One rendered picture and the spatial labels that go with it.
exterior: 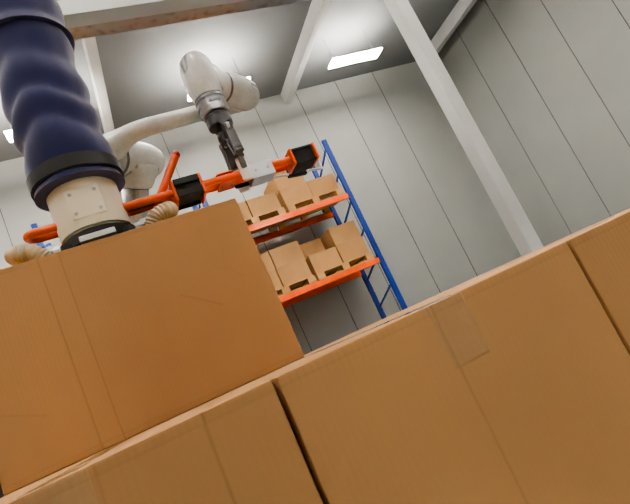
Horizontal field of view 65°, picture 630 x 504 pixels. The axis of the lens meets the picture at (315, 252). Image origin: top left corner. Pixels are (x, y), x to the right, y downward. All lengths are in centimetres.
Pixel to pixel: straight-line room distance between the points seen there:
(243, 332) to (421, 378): 62
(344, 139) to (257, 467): 1159
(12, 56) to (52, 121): 21
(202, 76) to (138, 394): 90
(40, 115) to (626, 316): 127
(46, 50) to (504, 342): 130
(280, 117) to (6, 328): 1092
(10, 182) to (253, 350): 1015
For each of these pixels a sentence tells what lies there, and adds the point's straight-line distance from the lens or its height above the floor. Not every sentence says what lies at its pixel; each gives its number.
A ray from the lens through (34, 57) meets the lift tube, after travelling 149.
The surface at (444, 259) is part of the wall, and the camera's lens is 1177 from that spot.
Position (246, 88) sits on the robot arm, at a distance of 164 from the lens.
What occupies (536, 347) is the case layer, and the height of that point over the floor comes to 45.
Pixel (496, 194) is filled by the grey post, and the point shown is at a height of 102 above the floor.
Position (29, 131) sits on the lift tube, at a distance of 141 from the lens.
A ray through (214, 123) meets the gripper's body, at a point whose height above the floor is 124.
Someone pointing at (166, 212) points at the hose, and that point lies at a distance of 125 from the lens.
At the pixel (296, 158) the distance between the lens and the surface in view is 146.
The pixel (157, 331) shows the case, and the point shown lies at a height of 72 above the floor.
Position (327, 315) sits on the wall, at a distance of 1031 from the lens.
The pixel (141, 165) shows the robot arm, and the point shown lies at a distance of 198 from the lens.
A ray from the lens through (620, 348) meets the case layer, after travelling 69.
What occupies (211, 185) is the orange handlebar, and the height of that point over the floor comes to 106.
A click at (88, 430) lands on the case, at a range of 107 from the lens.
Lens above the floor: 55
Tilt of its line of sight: 10 degrees up
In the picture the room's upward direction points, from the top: 25 degrees counter-clockwise
